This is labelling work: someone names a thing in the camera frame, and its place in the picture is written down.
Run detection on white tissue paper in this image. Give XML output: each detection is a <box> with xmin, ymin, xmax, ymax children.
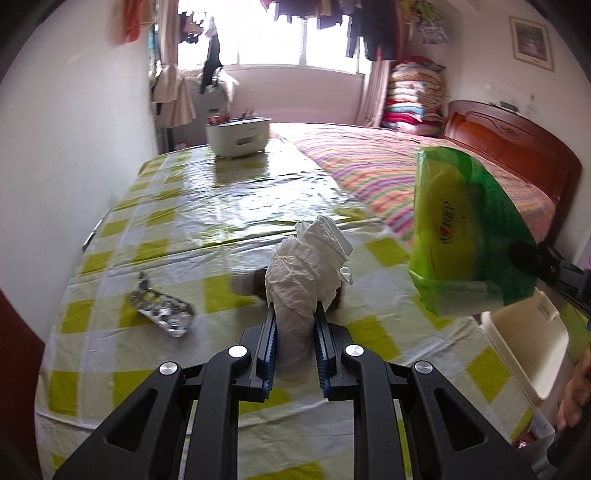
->
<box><xmin>264</xmin><ymin>216</ymin><xmax>353</xmax><ymax>384</ymax></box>

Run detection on green tissue pack wrapper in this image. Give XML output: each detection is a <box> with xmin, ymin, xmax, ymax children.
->
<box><xmin>409</xmin><ymin>147</ymin><xmax>537</xmax><ymax>317</ymax></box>

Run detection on white plastic trash bin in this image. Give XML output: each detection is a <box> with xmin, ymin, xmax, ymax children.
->
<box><xmin>481</xmin><ymin>290</ymin><xmax>569</xmax><ymax>407</ymax></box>

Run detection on person's right hand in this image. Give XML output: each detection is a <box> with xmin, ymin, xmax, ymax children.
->
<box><xmin>556</xmin><ymin>344</ymin><xmax>591</xmax><ymax>431</ymax></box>

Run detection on dark medicine bottle blue label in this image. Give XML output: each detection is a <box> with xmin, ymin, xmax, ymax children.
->
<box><xmin>229</xmin><ymin>266</ymin><xmax>348</xmax><ymax>311</ymax></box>

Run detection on silver pill blister pack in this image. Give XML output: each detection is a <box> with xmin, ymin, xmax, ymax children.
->
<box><xmin>128</xmin><ymin>272</ymin><xmax>195</xmax><ymax>338</ymax></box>

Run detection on red wooden headboard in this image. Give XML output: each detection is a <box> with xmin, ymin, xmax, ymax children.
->
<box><xmin>444</xmin><ymin>100</ymin><xmax>582</xmax><ymax>244</ymax></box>

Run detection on striped bed cover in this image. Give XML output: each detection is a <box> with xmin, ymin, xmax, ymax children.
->
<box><xmin>268</xmin><ymin>121</ymin><xmax>557</xmax><ymax>248</ymax></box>

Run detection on white storage basket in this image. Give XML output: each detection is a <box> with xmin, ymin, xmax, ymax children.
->
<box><xmin>205</xmin><ymin>118</ymin><xmax>270</xmax><ymax>158</ymax></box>

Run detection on stack of folded quilts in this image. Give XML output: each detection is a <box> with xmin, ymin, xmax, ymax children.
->
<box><xmin>380</xmin><ymin>56</ymin><xmax>446</xmax><ymax>137</ymax></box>

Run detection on pink curtain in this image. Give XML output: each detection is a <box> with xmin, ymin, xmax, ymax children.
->
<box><xmin>153</xmin><ymin>0</ymin><xmax>197</xmax><ymax>128</ymax></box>

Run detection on hanging dark clothes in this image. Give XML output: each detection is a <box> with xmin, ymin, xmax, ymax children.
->
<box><xmin>260</xmin><ymin>0</ymin><xmax>411</xmax><ymax>62</ymax></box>

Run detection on hanging orange cloth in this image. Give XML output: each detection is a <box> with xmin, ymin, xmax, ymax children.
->
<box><xmin>123</xmin><ymin>0</ymin><xmax>153</xmax><ymax>43</ymax></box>

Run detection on framed wall picture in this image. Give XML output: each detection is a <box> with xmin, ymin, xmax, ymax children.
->
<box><xmin>509</xmin><ymin>17</ymin><xmax>554</xmax><ymax>71</ymax></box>

